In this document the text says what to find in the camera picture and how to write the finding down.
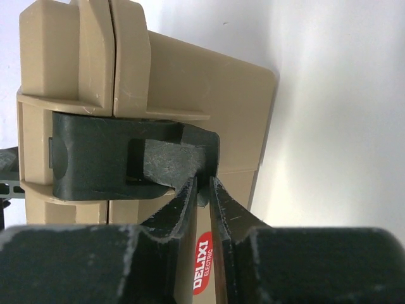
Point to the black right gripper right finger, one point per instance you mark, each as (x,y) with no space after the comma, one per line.
(256,263)

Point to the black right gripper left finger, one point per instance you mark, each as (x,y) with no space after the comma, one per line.
(150,262)

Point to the tan plastic tool box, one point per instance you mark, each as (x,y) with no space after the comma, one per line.
(114,119)

